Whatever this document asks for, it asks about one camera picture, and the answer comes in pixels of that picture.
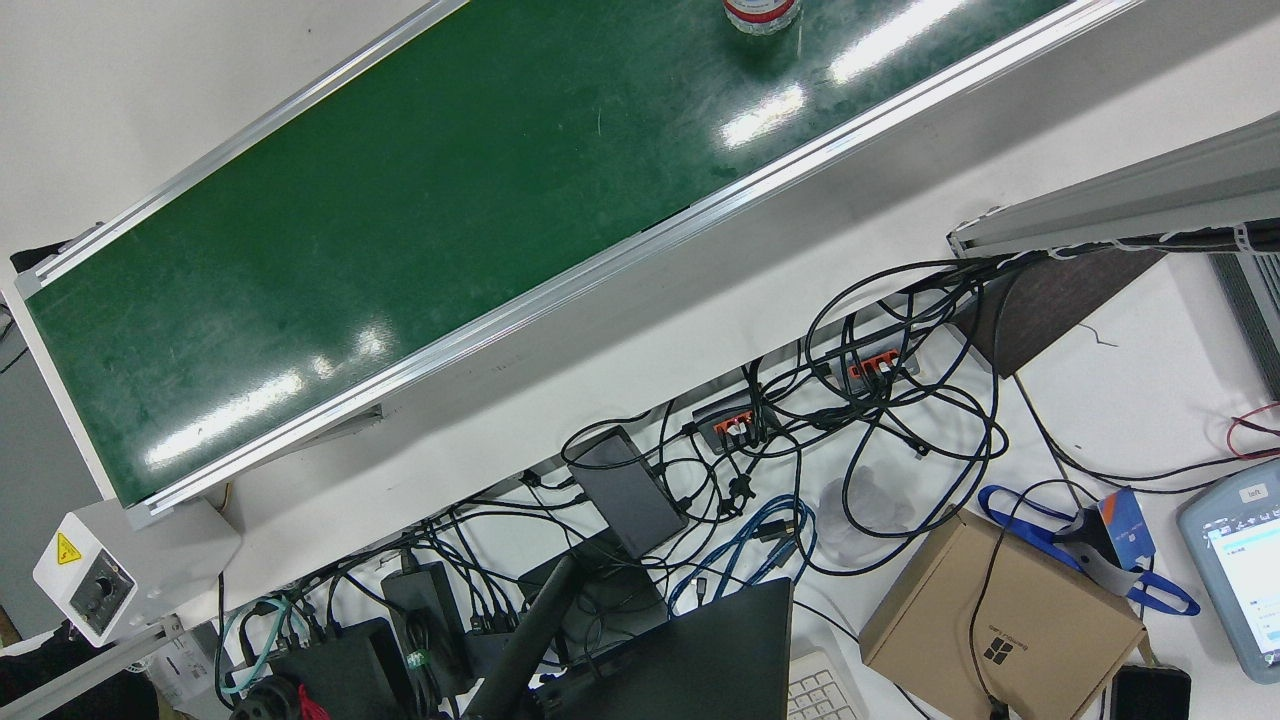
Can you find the clear water bottle red cap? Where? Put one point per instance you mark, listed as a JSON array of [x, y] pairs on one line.
[[762, 15]]

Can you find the small power strip orange switches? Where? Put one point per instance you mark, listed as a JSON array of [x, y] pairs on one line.
[[735, 420]]

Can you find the dark grey docking hub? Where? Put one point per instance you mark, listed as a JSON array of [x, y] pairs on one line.
[[625, 490]]

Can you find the long power strip orange switches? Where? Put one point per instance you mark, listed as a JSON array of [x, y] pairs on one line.
[[880, 365]]

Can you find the clear plastic bag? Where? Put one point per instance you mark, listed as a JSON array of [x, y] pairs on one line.
[[870, 500]]

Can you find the green conveyor belt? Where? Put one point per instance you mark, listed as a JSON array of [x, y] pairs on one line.
[[400, 230]]

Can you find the black mounting pole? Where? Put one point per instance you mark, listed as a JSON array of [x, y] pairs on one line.
[[530, 630]]

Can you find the black monitor with stand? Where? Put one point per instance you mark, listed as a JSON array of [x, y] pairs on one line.
[[700, 660]]

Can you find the black power adapter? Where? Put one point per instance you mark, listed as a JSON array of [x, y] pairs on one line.
[[425, 610]]

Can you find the white keyboard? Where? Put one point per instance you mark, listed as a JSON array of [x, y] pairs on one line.
[[825, 695]]

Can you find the brown board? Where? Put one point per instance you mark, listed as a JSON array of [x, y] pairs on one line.
[[1050, 310]]

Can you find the black device box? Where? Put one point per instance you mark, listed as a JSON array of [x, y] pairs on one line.
[[350, 670]]

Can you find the brown cardboard box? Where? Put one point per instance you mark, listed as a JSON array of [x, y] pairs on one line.
[[1000, 620]]

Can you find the grey black badge holder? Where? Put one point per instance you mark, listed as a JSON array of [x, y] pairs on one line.
[[1085, 530]]

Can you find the blue orange card box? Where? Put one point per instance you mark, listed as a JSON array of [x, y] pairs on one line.
[[1125, 525]]

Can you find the aluminium profile beam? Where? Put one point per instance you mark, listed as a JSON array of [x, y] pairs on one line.
[[1150, 195]]

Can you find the white conveyor control box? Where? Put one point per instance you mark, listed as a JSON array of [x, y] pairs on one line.
[[90, 580]]

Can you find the black phone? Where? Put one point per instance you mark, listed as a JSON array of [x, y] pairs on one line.
[[1150, 695]]

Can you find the grey ribbed panel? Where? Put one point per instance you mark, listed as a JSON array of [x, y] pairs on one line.
[[1255, 310]]

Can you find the grey teach pendant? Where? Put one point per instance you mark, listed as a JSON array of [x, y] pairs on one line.
[[1240, 570]]

